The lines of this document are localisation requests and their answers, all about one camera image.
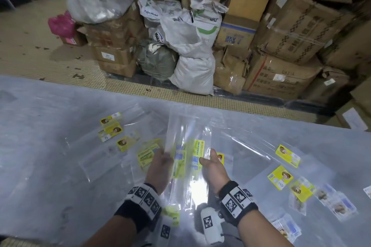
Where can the cardboard box with blue stripe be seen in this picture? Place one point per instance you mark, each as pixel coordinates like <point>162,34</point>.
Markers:
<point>236,34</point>

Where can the dark cardboard box red marks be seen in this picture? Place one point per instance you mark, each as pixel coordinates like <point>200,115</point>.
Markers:
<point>110,32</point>

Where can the plain white sack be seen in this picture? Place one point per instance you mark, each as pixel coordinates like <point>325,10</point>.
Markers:
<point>194,73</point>

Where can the cardboard boxes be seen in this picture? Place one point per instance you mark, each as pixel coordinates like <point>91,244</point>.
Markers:
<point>356,110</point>

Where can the large brown cardboard box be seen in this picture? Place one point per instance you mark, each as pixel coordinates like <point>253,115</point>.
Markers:
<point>347,47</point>

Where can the cardboard box with red print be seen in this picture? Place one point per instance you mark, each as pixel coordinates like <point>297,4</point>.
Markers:
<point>281,77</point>

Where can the grey table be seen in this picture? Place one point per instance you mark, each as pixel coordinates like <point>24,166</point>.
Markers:
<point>34,139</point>

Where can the person's right forearm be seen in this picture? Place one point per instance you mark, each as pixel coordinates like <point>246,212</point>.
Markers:
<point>263,235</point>

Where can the white sack with blue print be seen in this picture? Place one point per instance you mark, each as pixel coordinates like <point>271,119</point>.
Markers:
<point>153,9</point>

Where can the small cardboard box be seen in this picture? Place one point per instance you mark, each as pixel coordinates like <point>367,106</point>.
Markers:
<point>72,39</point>

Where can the black marker wristband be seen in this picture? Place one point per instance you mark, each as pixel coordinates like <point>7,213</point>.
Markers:
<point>136,206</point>
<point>237,202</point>

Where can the cardboard box with white label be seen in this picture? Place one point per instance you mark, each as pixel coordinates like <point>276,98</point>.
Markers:
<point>116,54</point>

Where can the bag pack with green label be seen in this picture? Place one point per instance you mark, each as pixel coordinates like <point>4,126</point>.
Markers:
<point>188,145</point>

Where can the grey-green sack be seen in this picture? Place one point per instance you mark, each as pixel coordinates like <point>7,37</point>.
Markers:
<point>158,60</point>

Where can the person's right hand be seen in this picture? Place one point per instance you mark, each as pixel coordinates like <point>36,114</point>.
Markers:
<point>217,174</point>

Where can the low cardboard box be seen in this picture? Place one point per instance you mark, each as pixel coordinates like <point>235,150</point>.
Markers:
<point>118,68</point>

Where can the small labelled brown box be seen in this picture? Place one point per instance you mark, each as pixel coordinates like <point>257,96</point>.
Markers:
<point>327,84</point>

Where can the pink plastic bag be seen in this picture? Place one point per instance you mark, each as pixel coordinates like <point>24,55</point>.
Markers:
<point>61,25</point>

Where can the cardboard box with checker pattern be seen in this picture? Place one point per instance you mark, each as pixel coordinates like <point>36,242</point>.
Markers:
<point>301,29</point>

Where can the clear bags with labels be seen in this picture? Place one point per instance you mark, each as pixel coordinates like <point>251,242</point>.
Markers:
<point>261,145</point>

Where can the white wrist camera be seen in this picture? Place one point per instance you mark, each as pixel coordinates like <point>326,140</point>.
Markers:
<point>210,223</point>
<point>165,231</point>

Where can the crumpled white sack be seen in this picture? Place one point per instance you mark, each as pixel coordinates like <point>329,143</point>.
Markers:
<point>179,35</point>

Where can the person's left hand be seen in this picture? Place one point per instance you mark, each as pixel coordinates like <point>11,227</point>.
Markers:
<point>159,171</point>

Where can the person's left forearm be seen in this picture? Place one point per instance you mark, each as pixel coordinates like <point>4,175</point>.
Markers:
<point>113,233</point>

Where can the torn brown cardboard box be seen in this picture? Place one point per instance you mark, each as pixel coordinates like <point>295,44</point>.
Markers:
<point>230,71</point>

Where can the plain yellowish cardboard box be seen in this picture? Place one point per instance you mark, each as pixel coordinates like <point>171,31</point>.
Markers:
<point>249,3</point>

